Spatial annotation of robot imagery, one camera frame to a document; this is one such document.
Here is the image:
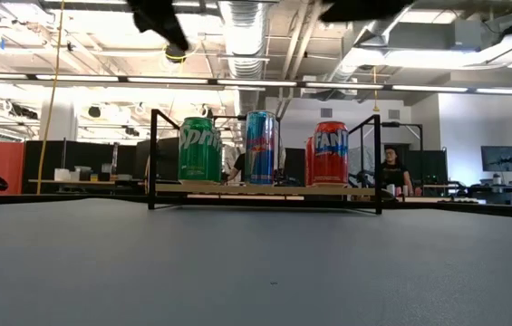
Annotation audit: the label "yellow cable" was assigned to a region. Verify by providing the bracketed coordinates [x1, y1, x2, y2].
[35, 0, 66, 196]

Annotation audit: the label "person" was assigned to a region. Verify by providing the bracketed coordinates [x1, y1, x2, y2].
[379, 145, 416, 197]
[227, 152, 246, 183]

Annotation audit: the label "black screen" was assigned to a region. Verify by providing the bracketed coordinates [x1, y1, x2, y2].
[282, 147, 307, 187]

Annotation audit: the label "blue silver Red Bull can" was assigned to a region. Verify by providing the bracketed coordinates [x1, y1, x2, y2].
[244, 110, 277, 187]

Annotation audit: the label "black ceiling device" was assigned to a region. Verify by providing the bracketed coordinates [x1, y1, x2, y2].
[164, 43, 188, 64]

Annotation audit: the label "blue-grey table mat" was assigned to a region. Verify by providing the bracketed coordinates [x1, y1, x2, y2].
[0, 198, 512, 326]

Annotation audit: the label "wooden shelf black metal legs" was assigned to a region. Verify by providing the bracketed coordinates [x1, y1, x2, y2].
[147, 109, 383, 216]

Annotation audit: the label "black computer monitor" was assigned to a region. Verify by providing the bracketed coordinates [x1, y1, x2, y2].
[480, 145, 512, 173]

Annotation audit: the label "wooden desk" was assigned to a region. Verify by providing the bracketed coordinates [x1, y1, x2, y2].
[27, 178, 143, 187]

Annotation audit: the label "black partition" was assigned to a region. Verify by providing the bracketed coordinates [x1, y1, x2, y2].
[24, 139, 138, 195]

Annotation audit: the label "red Fanta strawberry can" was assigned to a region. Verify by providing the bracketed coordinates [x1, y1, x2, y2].
[312, 120, 350, 187]
[304, 136, 314, 187]

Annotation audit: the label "silver ribbed ceiling duct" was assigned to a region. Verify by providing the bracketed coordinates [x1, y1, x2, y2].
[217, 0, 269, 115]
[327, 0, 420, 83]

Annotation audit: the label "ceiling light strip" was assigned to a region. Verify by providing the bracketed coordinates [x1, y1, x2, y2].
[391, 84, 469, 94]
[0, 72, 121, 83]
[126, 76, 210, 85]
[217, 79, 298, 88]
[475, 87, 512, 97]
[304, 81, 384, 91]

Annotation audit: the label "green Sprite can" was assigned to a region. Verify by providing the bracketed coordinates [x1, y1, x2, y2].
[177, 116, 224, 185]

